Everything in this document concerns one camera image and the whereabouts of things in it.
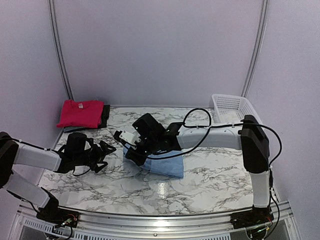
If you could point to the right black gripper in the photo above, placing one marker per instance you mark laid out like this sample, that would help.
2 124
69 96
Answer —
132 156

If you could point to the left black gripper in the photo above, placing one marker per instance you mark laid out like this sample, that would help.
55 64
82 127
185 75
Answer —
100 155

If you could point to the light blue shirt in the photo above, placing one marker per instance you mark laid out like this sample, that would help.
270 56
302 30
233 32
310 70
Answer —
171 167

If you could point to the magenta t-shirt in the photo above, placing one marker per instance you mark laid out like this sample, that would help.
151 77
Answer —
85 114

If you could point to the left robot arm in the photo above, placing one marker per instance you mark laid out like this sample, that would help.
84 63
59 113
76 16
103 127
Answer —
78 151

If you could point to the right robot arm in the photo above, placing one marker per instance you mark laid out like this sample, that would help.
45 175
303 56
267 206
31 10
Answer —
248 135

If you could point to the white plastic laundry basket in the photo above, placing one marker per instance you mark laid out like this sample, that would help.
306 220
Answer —
232 109

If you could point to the folded black garment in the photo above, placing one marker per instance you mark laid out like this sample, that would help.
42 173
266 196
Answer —
104 116

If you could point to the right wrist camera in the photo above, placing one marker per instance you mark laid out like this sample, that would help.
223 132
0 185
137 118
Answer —
127 138

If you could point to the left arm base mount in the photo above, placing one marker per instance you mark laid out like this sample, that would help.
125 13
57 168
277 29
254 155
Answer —
60 217

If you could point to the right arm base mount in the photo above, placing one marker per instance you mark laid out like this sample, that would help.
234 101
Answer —
250 218

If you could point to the left wall aluminium profile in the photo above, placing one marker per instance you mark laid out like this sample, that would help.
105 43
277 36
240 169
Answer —
58 49

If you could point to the wall aluminium profile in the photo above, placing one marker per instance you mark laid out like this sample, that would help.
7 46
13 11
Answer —
261 29
58 49

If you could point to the right wall aluminium profile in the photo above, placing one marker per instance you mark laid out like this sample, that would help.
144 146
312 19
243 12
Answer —
261 29

